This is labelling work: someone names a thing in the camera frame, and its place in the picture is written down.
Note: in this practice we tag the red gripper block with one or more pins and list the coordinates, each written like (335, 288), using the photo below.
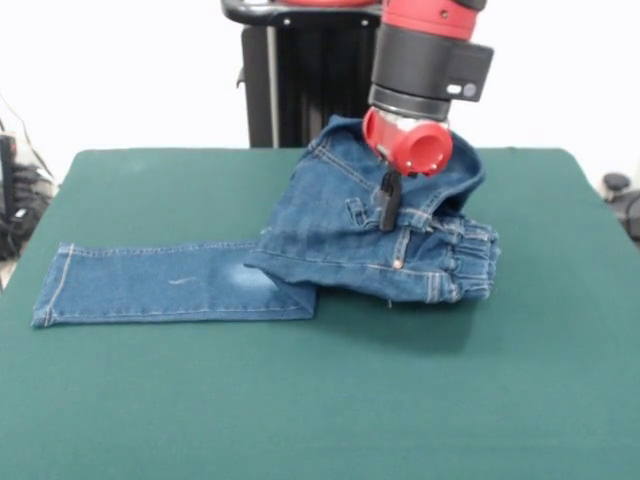
(415, 145)

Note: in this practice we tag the blue denim jeans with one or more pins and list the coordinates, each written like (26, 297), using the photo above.
(350, 240)

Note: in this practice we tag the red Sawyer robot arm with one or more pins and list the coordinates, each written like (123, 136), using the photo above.
(430, 55)

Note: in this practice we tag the dark green table cloth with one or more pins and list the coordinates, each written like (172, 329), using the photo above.
(475, 375)

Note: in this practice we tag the grey chair base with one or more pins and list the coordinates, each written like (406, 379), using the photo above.
(30, 182)
(620, 200)

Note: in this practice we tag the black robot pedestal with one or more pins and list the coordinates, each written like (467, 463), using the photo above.
(300, 85)

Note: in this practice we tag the black upright frame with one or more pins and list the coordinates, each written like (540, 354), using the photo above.
(7, 175)

